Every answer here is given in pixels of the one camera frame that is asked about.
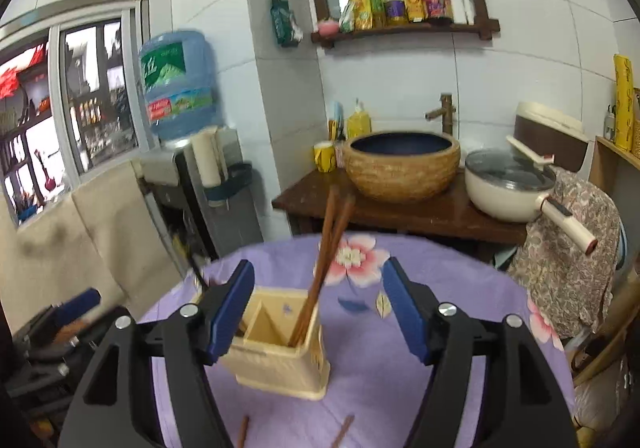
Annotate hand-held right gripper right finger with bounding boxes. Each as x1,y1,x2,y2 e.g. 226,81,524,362
381,256,576,448

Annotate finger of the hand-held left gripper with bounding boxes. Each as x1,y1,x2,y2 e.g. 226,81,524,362
54,287,102,325

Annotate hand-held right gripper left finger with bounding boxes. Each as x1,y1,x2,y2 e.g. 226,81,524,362
57,259,256,448

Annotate cream plastic utensil holder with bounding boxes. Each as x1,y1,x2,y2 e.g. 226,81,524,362
192,285,332,401

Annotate pile of wooden chopsticks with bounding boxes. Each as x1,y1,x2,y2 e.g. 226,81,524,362
235,414,356,448

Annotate beige cloth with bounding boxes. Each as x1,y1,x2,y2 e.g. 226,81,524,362
0,160,186,329

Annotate purple floral tablecloth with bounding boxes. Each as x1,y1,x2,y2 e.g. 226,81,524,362
135,230,576,448

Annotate dark wooden counter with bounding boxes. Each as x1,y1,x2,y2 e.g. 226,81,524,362
272,168,531,261

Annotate grey water dispenser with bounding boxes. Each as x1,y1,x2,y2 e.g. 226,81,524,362
140,128,266,264

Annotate woven pattern wash basin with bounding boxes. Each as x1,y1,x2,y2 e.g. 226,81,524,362
342,130,462,203

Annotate cream pan with lid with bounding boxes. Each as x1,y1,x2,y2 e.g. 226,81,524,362
464,148,598,256

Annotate white paper cup tube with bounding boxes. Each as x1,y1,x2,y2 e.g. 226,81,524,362
191,125,253,206

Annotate yellow cup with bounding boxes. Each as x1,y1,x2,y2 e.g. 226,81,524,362
313,141,337,173

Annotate floral patterned cloth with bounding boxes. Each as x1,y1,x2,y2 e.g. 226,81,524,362
507,167,622,339

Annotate yellow soap bottle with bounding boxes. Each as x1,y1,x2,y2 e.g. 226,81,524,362
346,98,372,139

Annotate bronze faucet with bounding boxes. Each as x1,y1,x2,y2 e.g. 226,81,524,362
425,93,455,136

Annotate sliding window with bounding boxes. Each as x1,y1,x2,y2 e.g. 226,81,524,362
0,0,151,229

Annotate white rice paddle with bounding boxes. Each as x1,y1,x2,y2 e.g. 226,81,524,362
506,134,556,166

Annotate blue plastic basin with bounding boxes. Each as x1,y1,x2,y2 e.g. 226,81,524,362
617,220,629,271

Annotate brown white rice cooker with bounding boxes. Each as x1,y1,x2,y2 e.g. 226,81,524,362
514,101,590,174

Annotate blue water jug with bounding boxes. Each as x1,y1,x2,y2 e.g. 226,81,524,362
137,29,226,146

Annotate wooden shelf unit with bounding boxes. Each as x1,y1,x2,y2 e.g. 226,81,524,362
589,135,640,209

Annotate yellow plastic roll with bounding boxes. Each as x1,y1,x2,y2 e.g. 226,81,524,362
612,54,637,151

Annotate yellow green packet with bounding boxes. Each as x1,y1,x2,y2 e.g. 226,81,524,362
339,0,373,33

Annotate green wall packet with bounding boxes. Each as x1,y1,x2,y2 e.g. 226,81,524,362
270,0,304,48

